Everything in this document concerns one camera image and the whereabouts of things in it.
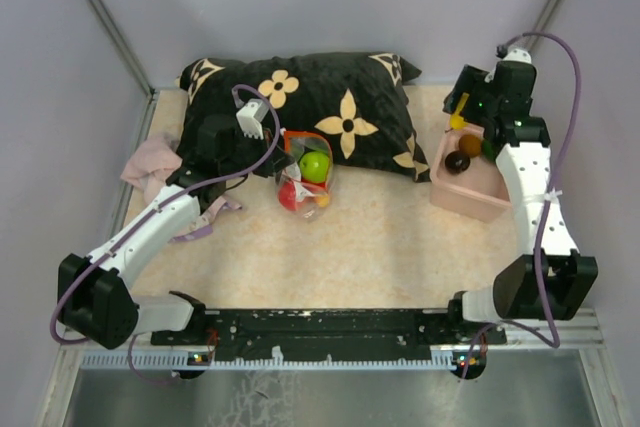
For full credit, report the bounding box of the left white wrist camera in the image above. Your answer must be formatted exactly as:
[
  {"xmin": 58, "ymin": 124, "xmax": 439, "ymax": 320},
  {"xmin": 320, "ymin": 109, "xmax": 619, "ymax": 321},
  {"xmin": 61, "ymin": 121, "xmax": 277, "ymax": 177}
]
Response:
[{"xmin": 236, "ymin": 99, "xmax": 268, "ymax": 140}]

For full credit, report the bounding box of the black floral pillow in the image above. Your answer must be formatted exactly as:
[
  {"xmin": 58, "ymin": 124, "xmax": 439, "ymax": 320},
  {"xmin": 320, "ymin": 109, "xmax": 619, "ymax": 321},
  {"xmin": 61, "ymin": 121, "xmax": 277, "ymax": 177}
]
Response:
[{"xmin": 177, "ymin": 52, "xmax": 430, "ymax": 183}]

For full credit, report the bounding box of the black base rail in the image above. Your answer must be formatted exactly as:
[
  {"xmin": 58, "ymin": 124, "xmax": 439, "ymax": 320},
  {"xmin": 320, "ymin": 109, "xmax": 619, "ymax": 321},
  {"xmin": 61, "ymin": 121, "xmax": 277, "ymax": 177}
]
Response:
[{"xmin": 150, "ymin": 299, "xmax": 507, "ymax": 379}]

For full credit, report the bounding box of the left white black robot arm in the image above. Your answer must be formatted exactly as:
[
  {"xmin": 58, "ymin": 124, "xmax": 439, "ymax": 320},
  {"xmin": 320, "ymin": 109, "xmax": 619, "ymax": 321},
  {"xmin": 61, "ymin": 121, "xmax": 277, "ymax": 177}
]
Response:
[{"xmin": 49, "ymin": 108, "xmax": 284, "ymax": 349}]

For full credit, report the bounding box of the red toy apple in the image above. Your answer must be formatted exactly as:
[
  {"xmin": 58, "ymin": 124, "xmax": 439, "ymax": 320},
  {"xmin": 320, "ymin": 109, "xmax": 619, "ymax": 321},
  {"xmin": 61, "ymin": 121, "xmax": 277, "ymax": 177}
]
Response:
[{"xmin": 278, "ymin": 181, "xmax": 298, "ymax": 212}]

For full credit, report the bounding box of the pink purple cloth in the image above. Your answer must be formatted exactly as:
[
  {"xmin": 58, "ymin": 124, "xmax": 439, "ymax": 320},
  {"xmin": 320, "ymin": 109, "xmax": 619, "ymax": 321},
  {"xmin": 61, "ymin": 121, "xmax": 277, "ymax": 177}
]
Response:
[{"xmin": 121, "ymin": 132, "xmax": 243, "ymax": 243}]

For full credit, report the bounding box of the brown toy fruit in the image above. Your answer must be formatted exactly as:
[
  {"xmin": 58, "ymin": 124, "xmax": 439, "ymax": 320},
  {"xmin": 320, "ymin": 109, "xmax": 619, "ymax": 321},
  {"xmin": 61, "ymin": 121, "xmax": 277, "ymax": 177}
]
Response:
[{"xmin": 458, "ymin": 134, "xmax": 483, "ymax": 158}]

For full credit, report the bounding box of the purple cable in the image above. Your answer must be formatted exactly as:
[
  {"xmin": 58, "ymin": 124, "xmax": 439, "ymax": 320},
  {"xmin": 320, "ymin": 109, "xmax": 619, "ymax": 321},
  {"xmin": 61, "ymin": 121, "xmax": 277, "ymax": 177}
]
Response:
[
  {"xmin": 48, "ymin": 84, "xmax": 281, "ymax": 386},
  {"xmin": 459, "ymin": 31, "xmax": 584, "ymax": 381}
]

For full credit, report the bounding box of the clear zip bag orange zipper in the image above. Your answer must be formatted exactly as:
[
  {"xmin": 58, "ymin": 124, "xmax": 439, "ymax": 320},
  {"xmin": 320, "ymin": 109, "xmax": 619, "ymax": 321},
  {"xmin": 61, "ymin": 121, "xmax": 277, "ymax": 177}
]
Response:
[{"xmin": 275, "ymin": 129, "xmax": 334, "ymax": 219}]

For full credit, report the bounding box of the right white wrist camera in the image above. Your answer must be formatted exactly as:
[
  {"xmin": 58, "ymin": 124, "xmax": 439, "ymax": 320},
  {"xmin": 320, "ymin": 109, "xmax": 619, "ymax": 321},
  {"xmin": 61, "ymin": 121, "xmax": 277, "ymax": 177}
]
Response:
[{"xmin": 496, "ymin": 44, "xmax": 532, "ymax": 64}]

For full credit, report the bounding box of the light green toy fruit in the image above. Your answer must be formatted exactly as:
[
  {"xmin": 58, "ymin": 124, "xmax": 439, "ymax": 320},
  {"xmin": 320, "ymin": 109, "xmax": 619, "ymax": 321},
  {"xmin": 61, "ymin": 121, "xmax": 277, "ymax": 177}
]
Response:
[{"xmin": 298, "ymin": 151, "xmax": 331, "ymax": 183}]

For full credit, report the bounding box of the left aluminium corner post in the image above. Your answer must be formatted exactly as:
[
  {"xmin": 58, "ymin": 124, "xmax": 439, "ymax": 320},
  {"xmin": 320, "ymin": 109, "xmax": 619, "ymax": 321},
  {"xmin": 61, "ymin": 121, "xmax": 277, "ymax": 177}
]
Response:
[{"xmin": 54, "ymin": 0, "xmax": 156, "ymax": 96}]

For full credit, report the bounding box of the dark mangosteen toy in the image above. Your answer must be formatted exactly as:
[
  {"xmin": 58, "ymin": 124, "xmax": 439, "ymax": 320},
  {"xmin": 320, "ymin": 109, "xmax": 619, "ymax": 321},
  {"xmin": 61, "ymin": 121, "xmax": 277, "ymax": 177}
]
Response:
[{"xmin": 444, "ymin": 150, "xmax": 471, "ymax": 175}]

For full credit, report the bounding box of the yellow toy lemon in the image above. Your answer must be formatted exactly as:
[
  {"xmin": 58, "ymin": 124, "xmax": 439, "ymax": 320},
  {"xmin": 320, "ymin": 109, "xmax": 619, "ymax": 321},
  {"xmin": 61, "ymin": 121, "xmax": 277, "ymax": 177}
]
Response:
[{"xmin": 449, "ymin": 93, "xmax": 469, "ymax": 130}]

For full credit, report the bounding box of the pink plastic bin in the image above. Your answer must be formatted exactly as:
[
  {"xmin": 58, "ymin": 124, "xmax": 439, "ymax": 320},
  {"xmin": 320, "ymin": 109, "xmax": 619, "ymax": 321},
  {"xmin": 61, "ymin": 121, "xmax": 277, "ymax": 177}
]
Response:
[{"xmin": 430, "ymin": 125, "xmax": 511, "ymax": 223}]

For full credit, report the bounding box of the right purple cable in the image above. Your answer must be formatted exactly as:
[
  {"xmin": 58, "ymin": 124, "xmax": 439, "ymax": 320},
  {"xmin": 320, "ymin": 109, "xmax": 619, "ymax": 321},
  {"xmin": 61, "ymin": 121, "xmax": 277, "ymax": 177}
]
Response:
[{"xmin": 459, "ymin": 31, "xmax": 584, "ymax": 381}]

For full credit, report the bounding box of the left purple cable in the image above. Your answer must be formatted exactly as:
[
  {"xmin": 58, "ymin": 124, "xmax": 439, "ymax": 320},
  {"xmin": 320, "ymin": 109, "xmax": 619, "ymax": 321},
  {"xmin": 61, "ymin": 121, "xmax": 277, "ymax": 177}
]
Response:
[{"xmin": 48, "ymin": 84, "xmax": 281, "ymax": 386}]

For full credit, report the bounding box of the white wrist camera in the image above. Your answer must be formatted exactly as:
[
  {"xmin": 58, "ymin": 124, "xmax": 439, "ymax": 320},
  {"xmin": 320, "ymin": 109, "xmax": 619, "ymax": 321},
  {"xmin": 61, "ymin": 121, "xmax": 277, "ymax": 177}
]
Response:
[
  {"xmin": 236, "ymin": 99, "xmax": 268, "ymax": 140},
  {"xmin": 496, "ymin": 44, "xmax": 532, "ymax": 64}
]

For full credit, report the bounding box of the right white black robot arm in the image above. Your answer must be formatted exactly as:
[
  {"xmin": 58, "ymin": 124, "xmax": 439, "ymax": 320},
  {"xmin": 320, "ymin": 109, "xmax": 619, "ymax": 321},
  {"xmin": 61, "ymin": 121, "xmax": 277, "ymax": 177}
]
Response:
[{"xmin": 443, "ymin": 60, "xmax": 598, "ymax": 343}]

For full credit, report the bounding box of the red yellow toy mango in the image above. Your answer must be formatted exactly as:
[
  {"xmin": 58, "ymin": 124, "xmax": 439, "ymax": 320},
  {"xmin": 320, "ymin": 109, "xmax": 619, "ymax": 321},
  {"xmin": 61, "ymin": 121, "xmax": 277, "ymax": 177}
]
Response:
[{"xmin": 308, "ymin": 181, "xmax": 331, "ymax": 208}]

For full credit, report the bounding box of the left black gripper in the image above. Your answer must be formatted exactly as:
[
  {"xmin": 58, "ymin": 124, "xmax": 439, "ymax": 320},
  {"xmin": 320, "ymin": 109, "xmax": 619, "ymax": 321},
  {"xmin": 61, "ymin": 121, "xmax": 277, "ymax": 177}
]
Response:
[{"xmin": 221, "ymin": 126, "xmax": 295, "ymax": 179}]

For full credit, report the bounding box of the dark green toy lime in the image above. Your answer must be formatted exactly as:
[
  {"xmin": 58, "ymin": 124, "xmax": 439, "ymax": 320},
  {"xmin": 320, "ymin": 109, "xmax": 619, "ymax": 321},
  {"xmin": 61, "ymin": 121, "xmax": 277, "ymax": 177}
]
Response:
[{"xmin": 481, "ymin": 140, "xmax": 496, "ymax": 162}]

